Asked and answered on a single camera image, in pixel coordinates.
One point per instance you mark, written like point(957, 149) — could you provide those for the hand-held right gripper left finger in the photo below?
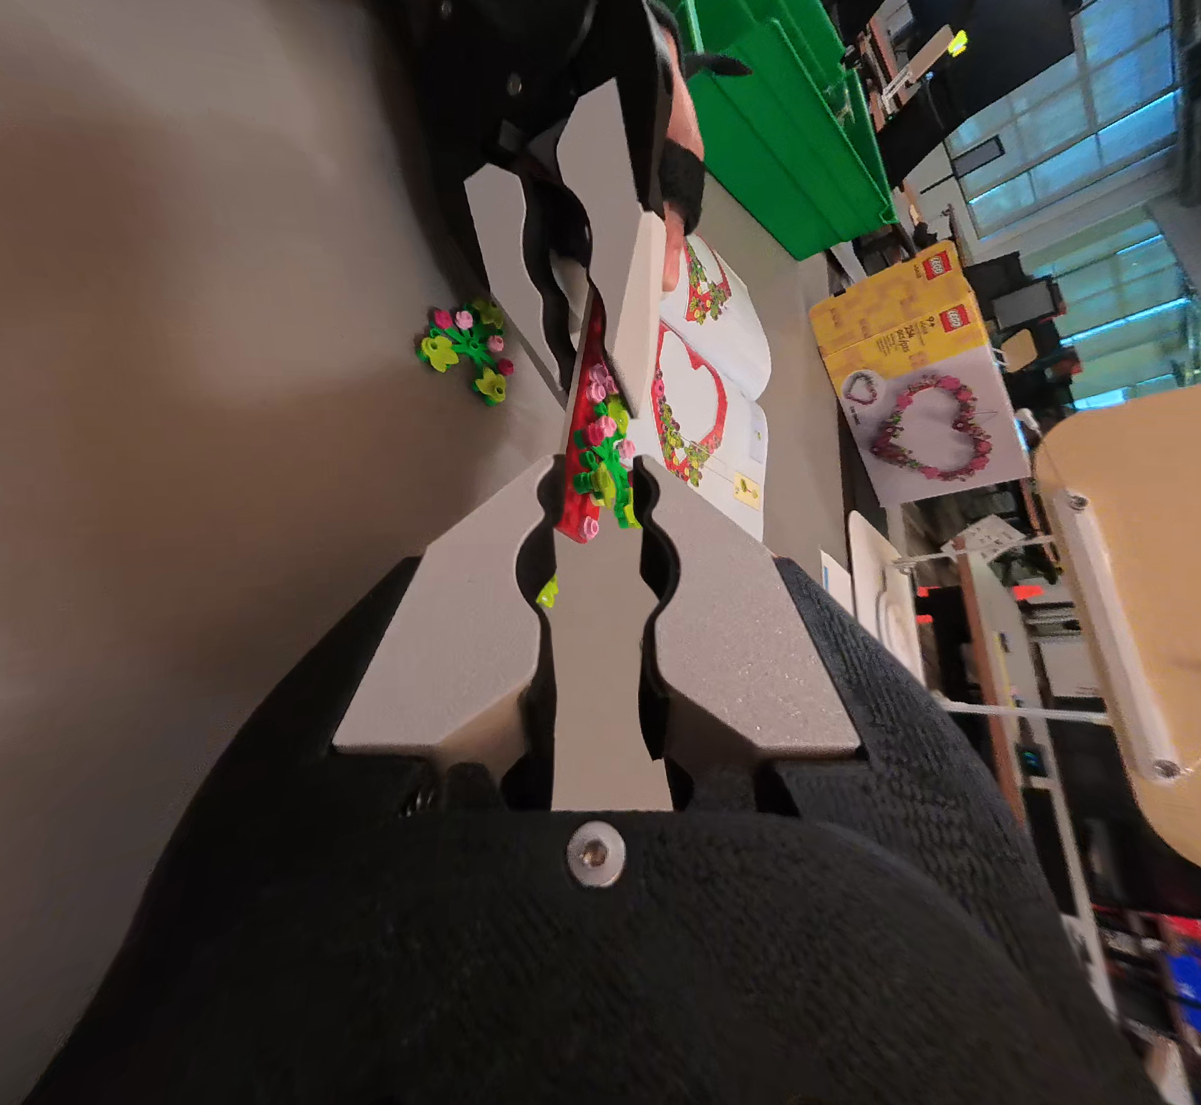
point(450, 645)

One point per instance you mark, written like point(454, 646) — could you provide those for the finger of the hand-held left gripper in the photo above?
point(625, 278)
point(511, 270)

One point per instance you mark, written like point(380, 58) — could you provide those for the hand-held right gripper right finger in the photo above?
point(747, 645)

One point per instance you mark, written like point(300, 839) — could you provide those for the lime lego flower piece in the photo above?
point(547, 594)

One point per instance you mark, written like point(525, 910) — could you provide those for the red lego heart with flowers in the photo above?
point(600, 450)

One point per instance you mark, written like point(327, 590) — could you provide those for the small lego flower cluster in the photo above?
point(467, 345)

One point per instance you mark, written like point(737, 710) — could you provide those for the lego instruction booklet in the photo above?
point(732, 326)

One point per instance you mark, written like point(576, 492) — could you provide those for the yellow lego set box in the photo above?
point(939, 439)

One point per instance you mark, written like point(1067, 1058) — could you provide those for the person's left hand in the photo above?
point(686, 130)

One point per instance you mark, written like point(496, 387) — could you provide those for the small white blue card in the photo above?
point(836, 579)

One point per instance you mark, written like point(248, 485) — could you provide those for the white plastic tray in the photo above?
point(882, 593)

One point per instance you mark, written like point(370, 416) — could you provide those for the green plastic bin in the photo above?
point(779, 119)

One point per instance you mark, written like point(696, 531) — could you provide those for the light wooden chair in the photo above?
point(1145, 560)

